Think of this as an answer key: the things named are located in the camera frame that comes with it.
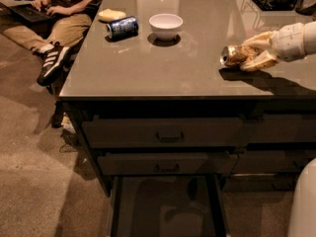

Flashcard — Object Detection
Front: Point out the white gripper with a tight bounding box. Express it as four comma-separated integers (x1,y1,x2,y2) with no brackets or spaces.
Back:
241,23,305,72

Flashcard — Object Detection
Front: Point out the white bowl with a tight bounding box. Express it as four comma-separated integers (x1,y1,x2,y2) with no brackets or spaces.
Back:
149,13,183,40

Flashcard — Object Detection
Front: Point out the black laptop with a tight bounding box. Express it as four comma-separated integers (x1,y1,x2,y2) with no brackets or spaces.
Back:
0,3,54,23

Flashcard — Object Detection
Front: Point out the middle dark drawer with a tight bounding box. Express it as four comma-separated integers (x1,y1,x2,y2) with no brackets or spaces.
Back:
97,152,238,176

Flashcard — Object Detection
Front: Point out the dark counter cabinet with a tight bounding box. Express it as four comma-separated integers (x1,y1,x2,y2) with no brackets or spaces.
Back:
61,94,315,237

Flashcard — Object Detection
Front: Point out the top dark drawer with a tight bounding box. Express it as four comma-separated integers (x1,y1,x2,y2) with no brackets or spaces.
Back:
82,118,243,148

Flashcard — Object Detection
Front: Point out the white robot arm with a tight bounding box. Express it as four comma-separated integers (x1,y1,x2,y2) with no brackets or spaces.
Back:
241,22,316,237

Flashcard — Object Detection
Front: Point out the yellow sponge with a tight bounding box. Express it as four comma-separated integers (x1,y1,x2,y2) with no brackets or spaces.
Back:
98,9,126,23

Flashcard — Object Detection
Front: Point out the dark drawer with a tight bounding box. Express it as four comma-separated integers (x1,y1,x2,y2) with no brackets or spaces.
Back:
97,152,238,176
82,118,243,148

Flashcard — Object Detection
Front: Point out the seated person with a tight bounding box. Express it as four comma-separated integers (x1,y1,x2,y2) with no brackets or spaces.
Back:
0,0,105,87

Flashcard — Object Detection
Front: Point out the open bottom drawer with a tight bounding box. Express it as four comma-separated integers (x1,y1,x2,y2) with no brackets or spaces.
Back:
107,175,231,237

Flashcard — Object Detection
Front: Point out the black striped sneaker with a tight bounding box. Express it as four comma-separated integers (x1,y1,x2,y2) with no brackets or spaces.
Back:
37,42,70,86

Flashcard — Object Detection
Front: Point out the dark round object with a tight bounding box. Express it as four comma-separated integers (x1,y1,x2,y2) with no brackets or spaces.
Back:
295,0,316,16

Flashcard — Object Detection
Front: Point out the blue soda can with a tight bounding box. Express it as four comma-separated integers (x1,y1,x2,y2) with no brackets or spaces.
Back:
107,16,138,40

